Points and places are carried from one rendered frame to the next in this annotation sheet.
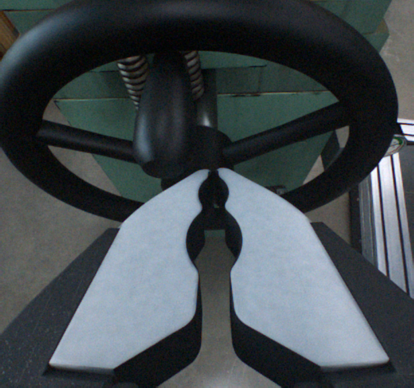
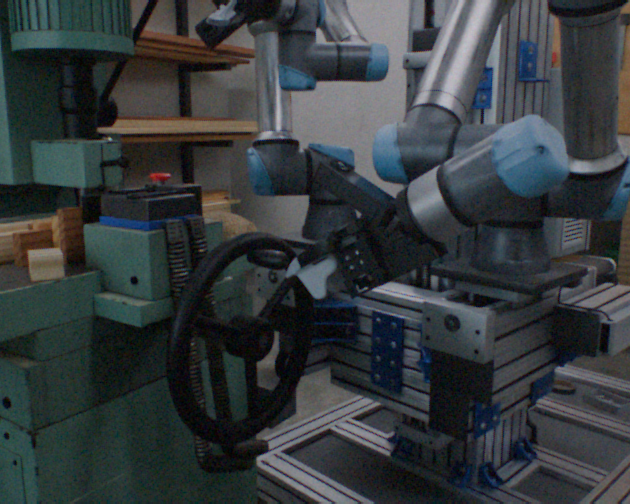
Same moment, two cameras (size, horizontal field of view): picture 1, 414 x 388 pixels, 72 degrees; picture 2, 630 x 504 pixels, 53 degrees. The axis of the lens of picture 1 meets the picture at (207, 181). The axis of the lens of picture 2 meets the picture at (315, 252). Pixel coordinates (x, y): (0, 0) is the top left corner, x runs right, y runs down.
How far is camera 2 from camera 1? 0.77 m
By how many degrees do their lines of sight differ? 66
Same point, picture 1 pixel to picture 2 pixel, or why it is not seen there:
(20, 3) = (52, 321)
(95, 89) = (80, 400)
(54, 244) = not seen: outside the picture
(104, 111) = (80, 431)
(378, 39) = (249, 296)
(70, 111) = (45, 446)
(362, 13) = (237, 283)
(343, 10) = not seen: hidden behind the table
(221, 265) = not seen: outside the picture
